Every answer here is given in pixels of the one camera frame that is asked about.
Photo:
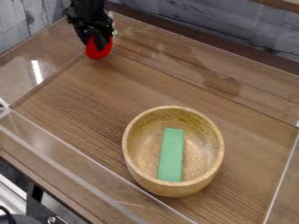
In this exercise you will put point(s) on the black table leg bracket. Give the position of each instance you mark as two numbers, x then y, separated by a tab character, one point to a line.
46	209

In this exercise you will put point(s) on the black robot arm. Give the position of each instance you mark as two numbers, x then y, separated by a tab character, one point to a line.
88	5

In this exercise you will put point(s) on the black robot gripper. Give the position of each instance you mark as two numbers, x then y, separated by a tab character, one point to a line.
87	20

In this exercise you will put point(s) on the clear acrylic tray wall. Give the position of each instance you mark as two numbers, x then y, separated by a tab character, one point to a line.
71	105

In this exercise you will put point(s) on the green rectangular block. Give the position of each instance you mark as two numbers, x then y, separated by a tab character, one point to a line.
170	170

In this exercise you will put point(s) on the red plush strawberry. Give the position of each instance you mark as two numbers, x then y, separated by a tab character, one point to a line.
99	43

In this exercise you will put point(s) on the wooden bowl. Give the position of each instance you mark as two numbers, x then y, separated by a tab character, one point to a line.
203	150

